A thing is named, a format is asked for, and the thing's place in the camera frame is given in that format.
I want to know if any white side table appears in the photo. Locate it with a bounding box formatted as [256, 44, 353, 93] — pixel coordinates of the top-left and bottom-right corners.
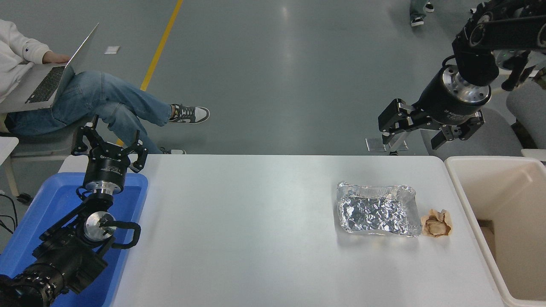
[0, 136, 20, 168]

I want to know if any black floor cable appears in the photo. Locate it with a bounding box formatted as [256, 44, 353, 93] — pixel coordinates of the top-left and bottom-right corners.
[0, 194, 20, 235]

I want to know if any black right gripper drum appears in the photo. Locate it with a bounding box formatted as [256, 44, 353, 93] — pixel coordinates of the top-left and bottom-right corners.
[413, 72, 491, 126]

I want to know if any grey office chair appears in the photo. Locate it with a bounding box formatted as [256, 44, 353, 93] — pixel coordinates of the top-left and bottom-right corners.
[389, 107, 525, 156]

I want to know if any seated person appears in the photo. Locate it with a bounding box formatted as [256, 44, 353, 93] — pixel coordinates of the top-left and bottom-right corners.
[0, 19, 210, 155]

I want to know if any grey chair with white armrest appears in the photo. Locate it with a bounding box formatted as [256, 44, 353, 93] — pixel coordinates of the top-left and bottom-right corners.
[497, 68, 546, 150]

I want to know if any white table corner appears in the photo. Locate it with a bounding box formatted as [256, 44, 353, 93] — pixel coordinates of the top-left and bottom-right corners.
[521, 148, 546, 162]

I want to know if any grey chair with white legs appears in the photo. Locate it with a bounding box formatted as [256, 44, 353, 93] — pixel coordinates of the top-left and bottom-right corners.
[0, 117, 92, 204]

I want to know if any blue plastic tray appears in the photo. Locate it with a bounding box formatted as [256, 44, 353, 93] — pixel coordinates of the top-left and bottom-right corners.
[0, 172, 149, 307]

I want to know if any silver foil plate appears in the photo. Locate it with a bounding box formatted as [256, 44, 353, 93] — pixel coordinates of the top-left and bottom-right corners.
[336, 181, 423, 238]

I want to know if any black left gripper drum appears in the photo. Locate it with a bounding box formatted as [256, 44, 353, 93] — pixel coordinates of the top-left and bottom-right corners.
[84, 143, 133, 184]

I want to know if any silver laptop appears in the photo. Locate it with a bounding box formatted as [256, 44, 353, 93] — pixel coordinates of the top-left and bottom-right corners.
[0, 23, 99, 114]

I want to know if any standing person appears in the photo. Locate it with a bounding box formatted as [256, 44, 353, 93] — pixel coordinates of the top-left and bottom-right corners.
[409, 0, 435, 27]

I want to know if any large pale dustbin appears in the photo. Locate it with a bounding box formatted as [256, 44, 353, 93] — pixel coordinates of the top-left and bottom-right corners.
[444, 156, 546, 307]

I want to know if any crumpled tan paper ball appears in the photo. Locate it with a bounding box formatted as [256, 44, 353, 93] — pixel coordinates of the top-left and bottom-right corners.
[421, 209, 453, 238]

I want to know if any person's hand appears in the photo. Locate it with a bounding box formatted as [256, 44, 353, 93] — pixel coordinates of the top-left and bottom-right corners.
[43, 51, 71, 64]

